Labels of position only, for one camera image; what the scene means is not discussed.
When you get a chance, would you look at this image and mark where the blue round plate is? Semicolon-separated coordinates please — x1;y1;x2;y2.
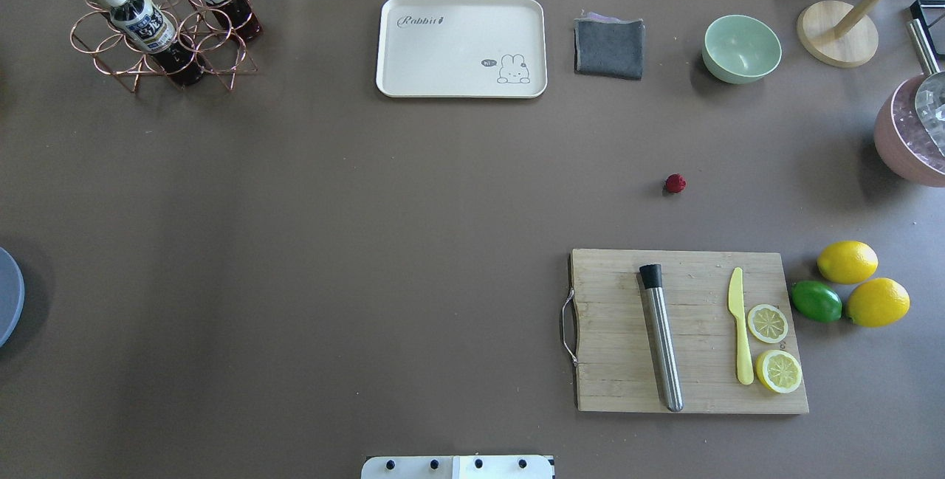
1;248;26;347

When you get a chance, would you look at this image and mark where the red strawberry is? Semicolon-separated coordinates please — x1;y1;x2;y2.
664;173;687;194

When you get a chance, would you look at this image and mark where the cream rabbit tray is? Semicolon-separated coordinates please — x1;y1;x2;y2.
375;0;548;98

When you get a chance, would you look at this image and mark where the steel muddler black tip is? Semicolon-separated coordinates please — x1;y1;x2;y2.
639;263;684;413

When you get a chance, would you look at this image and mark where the wooden cutting board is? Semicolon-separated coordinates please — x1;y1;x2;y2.
570;248;809;415

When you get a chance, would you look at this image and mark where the grey folded cloth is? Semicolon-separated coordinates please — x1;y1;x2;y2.
574;12;645;80

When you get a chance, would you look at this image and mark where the yellow plastic knife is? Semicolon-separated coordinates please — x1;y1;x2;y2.
728;267;754;385

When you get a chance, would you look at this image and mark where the green ceramic bowl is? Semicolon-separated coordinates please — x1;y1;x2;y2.
701;14;783;85

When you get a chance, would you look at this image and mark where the lemon half slice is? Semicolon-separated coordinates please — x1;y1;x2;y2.
746;304;789;344
755;349;803;393

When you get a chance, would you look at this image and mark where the green lime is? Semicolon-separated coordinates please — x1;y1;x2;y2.
790;280;843;323

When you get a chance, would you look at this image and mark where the yellow lemon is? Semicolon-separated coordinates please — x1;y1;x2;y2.
847;278;911;328
817;240;879;284

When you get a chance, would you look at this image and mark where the tea bottle front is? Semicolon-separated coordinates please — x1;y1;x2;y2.
104;0;204;86

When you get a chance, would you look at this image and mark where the wooden cup tree stand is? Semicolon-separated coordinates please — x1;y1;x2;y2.
796;0;881;68

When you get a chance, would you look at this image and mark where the pink bowl with ice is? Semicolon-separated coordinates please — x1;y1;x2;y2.
873;75;944;187

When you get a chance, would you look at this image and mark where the metal ice scoop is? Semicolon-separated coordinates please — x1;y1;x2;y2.
906;18;945;155

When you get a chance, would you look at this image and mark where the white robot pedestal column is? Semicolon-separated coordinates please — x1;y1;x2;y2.
360;453;556;478

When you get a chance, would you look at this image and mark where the copper wire bottle rack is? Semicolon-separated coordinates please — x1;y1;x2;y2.
70;0;256;93

